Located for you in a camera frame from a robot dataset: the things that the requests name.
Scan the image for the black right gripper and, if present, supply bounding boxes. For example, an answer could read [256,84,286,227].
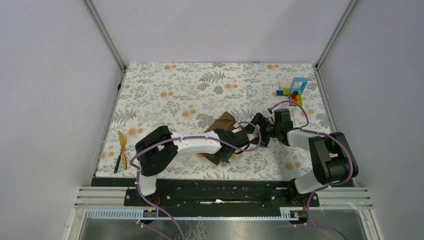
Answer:
[244,112,281,148]

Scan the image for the brown cloth napkin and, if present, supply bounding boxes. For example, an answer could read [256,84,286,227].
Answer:
[201,111,236,166]

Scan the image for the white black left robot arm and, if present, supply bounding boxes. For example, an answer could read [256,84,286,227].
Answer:
[135,125,250,206]

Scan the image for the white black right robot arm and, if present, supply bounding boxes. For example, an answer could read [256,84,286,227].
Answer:
[251,108,359,206]

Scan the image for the colourful toy block structure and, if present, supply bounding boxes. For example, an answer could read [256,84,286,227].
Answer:
[275,76,309,107]

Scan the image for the floral patterned table mat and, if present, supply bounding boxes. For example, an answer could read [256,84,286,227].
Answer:
[95,63,332,181]

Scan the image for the yellow plastic fork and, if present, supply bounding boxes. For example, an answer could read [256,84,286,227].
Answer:
[115,131,128,171]

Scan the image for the dark green utensil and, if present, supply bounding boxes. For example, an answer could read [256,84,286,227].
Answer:
[113,146,125,174]

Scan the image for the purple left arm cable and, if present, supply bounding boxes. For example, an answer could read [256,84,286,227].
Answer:
[129,121,263,240]

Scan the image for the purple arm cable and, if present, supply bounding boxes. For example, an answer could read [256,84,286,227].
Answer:
[266,100,356,240]
[129,121,263,240]

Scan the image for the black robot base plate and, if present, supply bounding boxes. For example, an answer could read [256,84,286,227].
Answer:
[91,178,354,218]

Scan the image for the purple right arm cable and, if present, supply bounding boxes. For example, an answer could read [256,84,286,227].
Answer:
[266,100,356,240]

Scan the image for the white slotted cable duct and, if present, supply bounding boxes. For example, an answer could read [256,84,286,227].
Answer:
[86,207,309,222]

